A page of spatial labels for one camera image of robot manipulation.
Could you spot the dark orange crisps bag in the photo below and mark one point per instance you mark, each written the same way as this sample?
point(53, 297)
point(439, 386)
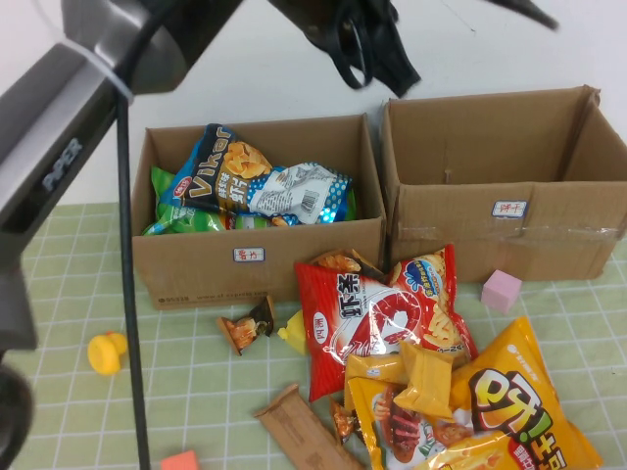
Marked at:
point(338, 259)

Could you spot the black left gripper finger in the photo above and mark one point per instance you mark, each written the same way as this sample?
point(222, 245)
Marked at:
point(531, 14)

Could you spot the pink cube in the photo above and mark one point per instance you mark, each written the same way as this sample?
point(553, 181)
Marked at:
point(499, 291)

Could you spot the small yellow snack packet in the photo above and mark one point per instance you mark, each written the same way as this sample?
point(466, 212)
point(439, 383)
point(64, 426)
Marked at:
point(426, 382)
point(372, 369)

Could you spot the plain brown wafer bar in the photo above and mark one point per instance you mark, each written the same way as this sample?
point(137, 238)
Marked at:
point(303, 431)

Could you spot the red shrimp sticks bag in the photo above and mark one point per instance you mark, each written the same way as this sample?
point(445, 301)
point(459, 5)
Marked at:
point(431, 279)

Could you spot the yellow sausage snack bag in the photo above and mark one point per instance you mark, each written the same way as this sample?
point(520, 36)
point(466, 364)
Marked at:
point(387, 436)

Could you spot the red shrimp strips bag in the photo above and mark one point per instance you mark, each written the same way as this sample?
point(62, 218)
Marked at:
point(343, 313)

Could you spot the blue Vikar shrimp chips bag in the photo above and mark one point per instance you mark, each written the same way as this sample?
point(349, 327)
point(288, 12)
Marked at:
point(215, 186)

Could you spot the large taped cardboard box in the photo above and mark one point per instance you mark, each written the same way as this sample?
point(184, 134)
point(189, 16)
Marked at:
point(441, 220)

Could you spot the orange block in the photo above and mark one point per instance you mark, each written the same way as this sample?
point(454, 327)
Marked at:
point(178, 461)

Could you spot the white label blue border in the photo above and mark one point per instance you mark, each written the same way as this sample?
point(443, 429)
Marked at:
point(510, 208)
point(248, 254)

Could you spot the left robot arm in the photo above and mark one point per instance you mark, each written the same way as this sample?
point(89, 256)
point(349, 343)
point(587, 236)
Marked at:
point(49, 147)

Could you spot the green chips bag with barcode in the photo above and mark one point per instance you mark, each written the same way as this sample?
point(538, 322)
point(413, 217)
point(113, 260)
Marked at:
point(252, 222)

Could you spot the yellow rubber duck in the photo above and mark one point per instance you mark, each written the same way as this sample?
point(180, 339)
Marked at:
point(105, 355)

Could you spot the large yellow chips bag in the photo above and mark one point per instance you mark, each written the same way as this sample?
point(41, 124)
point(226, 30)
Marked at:
point(529, 391)

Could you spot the green checkered tablecloth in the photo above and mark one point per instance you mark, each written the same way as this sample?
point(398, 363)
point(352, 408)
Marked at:
point(73, 294)

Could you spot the cardboard box with chips label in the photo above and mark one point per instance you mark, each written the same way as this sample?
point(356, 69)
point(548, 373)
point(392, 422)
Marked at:
point(196, 274)

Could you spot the small dark orange snack packet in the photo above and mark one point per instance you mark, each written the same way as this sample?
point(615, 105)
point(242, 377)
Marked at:
point(344, 421)
point(245, 328)

